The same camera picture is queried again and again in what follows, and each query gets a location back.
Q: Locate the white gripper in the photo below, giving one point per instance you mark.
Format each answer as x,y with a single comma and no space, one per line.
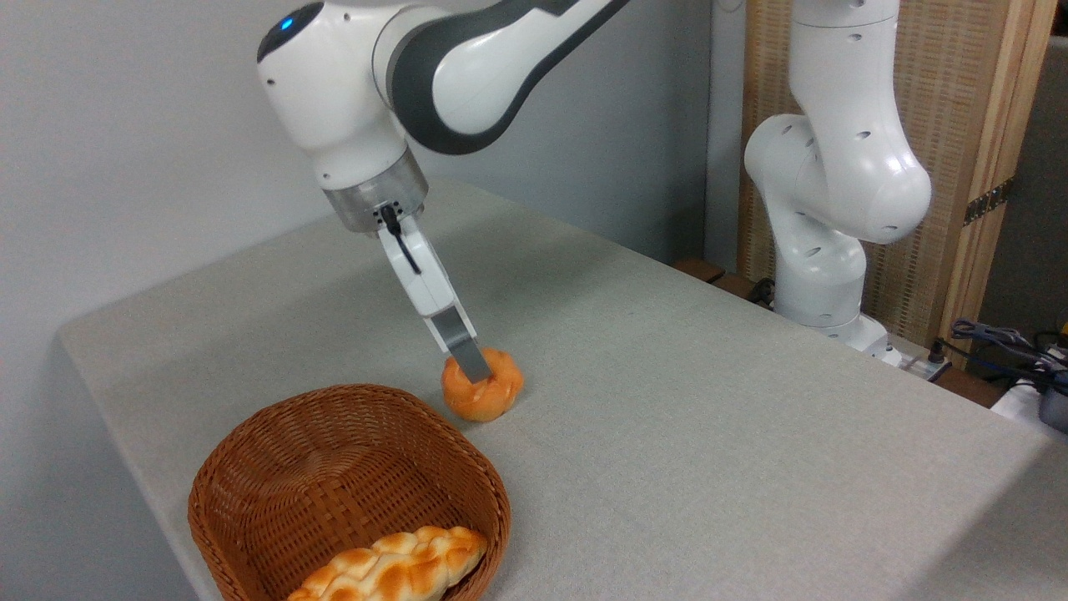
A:
421,271

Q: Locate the round orange bread roll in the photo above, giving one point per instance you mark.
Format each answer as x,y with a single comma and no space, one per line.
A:
492,401

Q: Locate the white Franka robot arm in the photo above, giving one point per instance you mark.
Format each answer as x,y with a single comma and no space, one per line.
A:
334,100

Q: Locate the braided bread loaf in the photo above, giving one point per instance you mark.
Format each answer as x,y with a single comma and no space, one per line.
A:
392,572

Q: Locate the grey tablecloth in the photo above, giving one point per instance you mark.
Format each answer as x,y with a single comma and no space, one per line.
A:
667,417

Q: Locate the brown wicker basket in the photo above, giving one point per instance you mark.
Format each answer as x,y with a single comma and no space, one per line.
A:
250,476

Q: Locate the black plug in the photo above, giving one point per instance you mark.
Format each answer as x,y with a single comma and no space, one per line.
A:
939,352

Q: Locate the metal screen hinge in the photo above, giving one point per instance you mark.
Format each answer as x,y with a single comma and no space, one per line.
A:
989,202

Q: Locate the wooden rattan folding screen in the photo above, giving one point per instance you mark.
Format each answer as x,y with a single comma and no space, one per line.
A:
959,100

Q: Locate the white cloth object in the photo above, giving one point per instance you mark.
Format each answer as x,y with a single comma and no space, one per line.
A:
1018,405

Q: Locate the grey box device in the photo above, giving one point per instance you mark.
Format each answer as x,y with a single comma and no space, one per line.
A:
1055,411

